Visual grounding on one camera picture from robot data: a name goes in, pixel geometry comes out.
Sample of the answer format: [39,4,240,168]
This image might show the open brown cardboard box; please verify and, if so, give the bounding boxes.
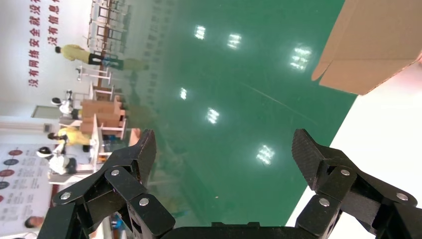
[311,0,422,96]

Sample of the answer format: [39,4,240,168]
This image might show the seated person in yellow coat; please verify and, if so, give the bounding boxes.
[47,126,92,148]

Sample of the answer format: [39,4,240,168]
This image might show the white humanoid robot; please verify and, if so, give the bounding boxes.
[35,146,78,176]
[50,90,76,116]

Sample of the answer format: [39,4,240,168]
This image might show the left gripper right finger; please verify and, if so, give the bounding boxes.
[291,128,420,239]

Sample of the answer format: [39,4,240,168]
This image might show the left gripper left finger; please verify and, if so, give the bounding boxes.
[51,129,176,239]

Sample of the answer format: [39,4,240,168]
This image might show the white wall poster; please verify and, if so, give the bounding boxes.
[0,144,52,230]

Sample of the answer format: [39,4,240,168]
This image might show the white workbench frame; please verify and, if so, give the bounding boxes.
[76,65,113,87]

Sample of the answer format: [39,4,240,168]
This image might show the stacked brown cardboard boxes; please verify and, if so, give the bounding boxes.
[80,98,127,134]

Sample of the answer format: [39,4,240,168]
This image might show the person with dark hair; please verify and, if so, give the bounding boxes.
[24,216,45,229]

